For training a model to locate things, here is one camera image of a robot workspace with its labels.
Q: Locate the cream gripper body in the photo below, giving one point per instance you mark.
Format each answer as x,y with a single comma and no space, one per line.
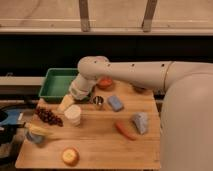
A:
65,103

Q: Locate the dark red grape bunch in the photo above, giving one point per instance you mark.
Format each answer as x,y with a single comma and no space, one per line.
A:
48,116

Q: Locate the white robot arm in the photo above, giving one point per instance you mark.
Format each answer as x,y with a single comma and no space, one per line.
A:
186,115

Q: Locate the white ribbed cup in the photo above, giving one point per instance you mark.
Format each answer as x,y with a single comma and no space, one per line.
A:
73,114

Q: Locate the green plastic tray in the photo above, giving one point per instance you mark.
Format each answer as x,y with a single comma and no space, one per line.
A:
56,84

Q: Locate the small metal cup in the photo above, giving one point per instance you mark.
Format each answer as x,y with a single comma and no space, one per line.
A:
98,102

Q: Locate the orange bowl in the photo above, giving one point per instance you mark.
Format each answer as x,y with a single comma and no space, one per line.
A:
104,83

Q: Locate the yellow banana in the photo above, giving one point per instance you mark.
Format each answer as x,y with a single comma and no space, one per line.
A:
37,130

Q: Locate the blue sponge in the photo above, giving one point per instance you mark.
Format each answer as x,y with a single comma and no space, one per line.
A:
115,103

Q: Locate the blue cup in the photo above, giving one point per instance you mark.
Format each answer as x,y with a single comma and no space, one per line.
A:
37,139

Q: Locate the yellow orange fruit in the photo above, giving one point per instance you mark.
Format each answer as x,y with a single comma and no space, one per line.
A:
70,156

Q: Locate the blue black device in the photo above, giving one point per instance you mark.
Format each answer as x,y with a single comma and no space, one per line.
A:
9,123

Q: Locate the orange carrot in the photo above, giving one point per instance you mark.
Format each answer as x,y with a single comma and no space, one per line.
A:
122,129

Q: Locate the dark purple bowl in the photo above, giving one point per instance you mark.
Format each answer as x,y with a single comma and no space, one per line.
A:
139,89

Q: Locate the light blue cloth toy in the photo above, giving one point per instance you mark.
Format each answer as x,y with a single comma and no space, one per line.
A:
141,122

